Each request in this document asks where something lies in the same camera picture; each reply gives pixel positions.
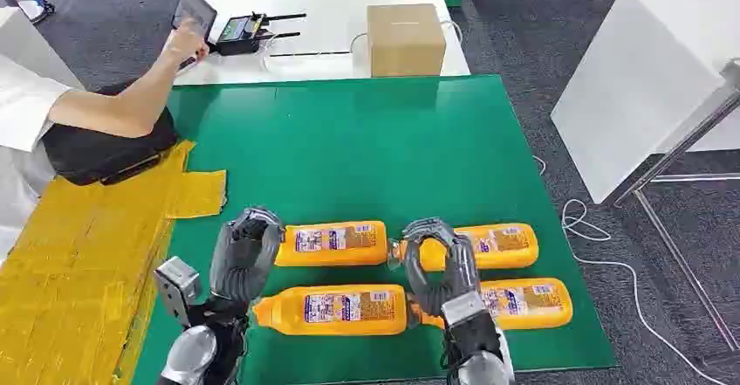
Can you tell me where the white cable on table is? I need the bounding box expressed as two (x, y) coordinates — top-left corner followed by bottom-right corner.
(349, 19), (463, 65)

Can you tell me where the yellow sheet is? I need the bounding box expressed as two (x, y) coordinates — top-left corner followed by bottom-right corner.
(0, 139), (229, 385)

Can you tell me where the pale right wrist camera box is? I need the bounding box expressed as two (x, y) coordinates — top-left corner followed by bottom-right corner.
(440, 291), (485, 328)

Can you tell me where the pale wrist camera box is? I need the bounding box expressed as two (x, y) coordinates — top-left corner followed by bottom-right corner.
(153, 257), (202, 327)
(440, 291), (485, 328)

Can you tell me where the person's hand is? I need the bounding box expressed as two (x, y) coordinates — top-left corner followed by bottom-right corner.
(164, 17), (210, 65)

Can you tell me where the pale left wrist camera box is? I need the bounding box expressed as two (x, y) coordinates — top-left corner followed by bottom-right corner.
(153, 257), (202, 327)

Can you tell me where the large white table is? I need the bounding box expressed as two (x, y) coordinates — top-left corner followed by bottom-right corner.
(550, 0), (740, 205)

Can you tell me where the white panel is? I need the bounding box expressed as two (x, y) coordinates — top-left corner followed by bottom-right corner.
(0, 6), (85, 92)

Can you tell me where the green mat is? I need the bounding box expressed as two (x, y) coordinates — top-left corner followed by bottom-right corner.
(131, 74), (617, 385)

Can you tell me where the orange drink bottle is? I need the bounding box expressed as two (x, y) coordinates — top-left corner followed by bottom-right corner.
(252, 284), (408, 337)
(407, 278), (574, 332)
(274, 221), (389, 268)
(388, 223), (540, 272)

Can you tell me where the thin black rod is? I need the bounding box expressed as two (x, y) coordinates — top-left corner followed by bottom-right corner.
(270, 51), (352, 58)

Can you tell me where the black bag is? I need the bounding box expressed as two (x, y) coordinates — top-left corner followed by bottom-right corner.
(41, 81), (179, 187)

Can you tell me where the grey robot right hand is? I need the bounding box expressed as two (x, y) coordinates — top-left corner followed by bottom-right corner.
(400, 217), (481, 317)

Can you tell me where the dark tablet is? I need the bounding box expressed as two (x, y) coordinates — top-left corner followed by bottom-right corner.
(171, 0), (218, 72)

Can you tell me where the black remote controller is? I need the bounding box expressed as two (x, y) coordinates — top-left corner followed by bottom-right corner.
(215, 11), (307, 57)

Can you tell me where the person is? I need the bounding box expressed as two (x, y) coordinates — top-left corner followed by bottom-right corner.
(0, 52), (76, 262)

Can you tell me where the white floor cable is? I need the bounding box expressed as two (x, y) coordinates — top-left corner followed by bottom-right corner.
(531, 155), (718, 385)

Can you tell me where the cardboard box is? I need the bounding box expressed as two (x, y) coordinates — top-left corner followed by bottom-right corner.
(366, 3), (448, 78)

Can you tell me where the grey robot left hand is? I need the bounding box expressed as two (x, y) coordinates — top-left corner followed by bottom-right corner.
(209, 207), (286, 306)

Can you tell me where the metal table frame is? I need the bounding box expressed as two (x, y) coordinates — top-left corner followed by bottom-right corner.
(600, 61), (740, 366)

